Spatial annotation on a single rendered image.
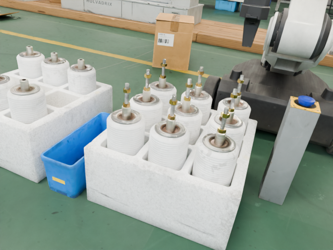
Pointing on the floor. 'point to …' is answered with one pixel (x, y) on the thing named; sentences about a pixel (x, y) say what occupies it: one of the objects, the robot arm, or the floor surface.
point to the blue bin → (72, 157)
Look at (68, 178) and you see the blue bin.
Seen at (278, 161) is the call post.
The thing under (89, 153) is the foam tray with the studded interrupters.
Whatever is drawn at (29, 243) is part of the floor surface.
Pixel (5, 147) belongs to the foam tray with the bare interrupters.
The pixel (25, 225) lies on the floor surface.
